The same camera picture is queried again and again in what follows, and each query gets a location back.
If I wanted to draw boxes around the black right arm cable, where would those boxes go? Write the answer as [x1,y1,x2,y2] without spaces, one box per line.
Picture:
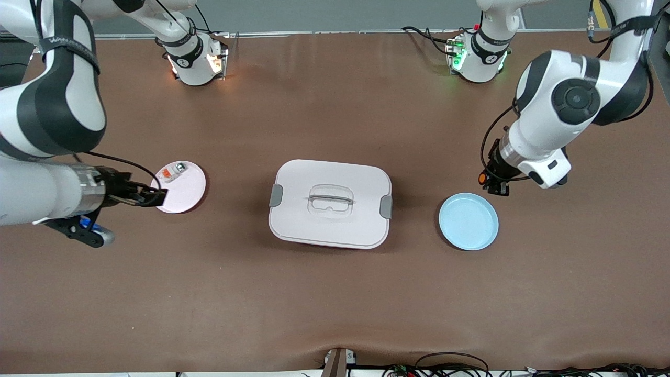
[73,151,161,190]

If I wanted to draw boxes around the black left base cables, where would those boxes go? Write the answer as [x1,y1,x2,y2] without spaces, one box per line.
[401,25,464,56]

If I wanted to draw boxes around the silver table edge rail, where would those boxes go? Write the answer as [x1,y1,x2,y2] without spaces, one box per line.
[94,29,592,40]

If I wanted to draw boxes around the brown camera mount bracket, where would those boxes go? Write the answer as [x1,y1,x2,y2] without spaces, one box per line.
[321,347,358,377]

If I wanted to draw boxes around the black looped cable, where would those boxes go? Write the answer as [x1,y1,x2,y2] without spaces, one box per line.
[415,352,490,377]

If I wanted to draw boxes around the white lidded plastic box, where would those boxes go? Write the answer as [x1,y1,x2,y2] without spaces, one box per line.
[268,159,393,250]

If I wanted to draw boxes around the light blue round plate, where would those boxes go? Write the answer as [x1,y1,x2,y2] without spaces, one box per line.
[438,193,499,251]

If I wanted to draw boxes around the pink round plate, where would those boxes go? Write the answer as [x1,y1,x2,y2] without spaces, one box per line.
[151,160,207,214]

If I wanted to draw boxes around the aluminium frame post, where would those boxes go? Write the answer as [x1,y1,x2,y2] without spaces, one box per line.
[646,0,670,74]

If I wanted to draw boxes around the white and orange switch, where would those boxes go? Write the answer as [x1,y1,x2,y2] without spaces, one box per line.
[160,162,188,184]

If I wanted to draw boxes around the black right base cable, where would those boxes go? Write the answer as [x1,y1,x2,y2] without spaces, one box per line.
[193,4,216,35]

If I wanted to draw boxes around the black cable bundle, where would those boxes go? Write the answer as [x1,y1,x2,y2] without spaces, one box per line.
[523,363,670,377]

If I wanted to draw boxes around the grey box lid handle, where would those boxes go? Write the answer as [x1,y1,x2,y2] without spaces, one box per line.
[308,194,354,206]

